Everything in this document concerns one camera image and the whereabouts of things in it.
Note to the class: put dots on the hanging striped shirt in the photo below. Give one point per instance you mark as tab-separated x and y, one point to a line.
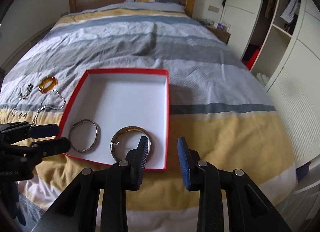
288	14

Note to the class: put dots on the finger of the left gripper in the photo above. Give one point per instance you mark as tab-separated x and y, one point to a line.
18	131
46	148

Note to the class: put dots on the items on nightstand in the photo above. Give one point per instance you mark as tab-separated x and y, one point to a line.
217	25

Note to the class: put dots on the white wardrobe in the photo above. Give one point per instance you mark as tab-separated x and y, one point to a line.
289	57

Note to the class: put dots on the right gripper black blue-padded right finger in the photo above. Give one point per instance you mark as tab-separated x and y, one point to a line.
226	196

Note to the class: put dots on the amber resin bangle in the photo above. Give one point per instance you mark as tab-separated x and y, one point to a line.
47	84

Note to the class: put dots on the wall switch plate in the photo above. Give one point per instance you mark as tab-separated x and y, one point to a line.
213	9

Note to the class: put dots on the striped pillow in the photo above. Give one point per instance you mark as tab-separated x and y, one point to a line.
153	1

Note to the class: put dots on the thin gold bangle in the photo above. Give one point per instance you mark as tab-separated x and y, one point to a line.
83	135

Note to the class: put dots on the red object in wardrobe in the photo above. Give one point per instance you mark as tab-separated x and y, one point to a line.
251	55

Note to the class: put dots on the wooden nightstand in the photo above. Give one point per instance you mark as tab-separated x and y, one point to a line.
222	35

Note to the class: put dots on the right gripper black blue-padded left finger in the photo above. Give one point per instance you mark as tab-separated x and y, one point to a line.
92	192

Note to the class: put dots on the red white shallow box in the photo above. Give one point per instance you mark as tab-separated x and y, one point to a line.
115	98

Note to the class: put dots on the striped duvet bed cover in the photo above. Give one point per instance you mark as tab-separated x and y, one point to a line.
214	102

